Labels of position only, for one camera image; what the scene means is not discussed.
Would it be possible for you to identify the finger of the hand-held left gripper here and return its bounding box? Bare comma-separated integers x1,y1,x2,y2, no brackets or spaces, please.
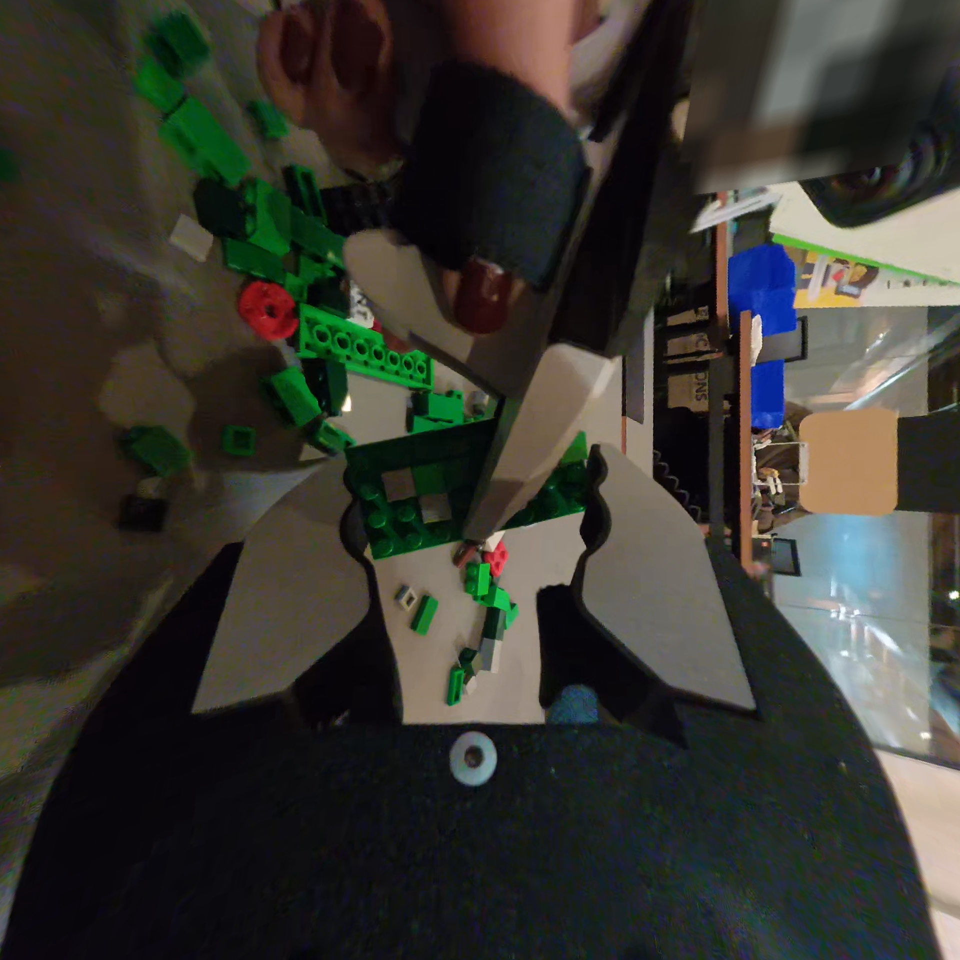
459,343,625,546

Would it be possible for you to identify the yellow printed box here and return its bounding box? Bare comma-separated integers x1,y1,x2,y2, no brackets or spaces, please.
793,251,880,309

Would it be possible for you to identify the glass partition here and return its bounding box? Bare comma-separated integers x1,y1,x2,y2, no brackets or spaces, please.
771,512,960,760

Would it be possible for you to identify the long black toy plate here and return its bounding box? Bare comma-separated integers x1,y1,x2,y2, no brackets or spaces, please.
321,182,395,235

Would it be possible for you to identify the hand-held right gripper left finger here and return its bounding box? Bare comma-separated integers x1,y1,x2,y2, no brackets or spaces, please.
191,450,375,714

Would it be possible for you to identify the black sloped toy brick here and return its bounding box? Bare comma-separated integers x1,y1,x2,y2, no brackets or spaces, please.
118,493,168,534

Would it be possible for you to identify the long green holed plate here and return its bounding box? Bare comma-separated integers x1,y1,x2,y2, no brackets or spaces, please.
295,303,436,392

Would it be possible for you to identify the white instruction booklet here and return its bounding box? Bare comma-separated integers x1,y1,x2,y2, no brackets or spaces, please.
768,180,960,286

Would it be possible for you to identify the blue storage bin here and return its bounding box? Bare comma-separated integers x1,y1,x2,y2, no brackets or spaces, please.
727,242,798,336
750,358,787,431

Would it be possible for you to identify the green checkered brick assembly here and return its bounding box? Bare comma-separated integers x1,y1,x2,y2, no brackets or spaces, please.
342,427,591,564

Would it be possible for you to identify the person's left hand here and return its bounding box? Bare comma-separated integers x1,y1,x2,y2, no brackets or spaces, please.
255,0,601,336

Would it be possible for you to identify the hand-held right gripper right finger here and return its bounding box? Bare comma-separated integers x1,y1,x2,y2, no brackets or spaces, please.
571,444,758,714

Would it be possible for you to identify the red round toy brick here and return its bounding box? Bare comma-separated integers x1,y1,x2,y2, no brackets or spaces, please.
237,279,296,339

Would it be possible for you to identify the wooden table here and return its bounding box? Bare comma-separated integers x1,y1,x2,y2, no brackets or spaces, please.
738,309,756,565

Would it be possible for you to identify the pile of green toy bricks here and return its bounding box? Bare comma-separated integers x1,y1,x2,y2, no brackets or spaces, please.
0,11,520,708

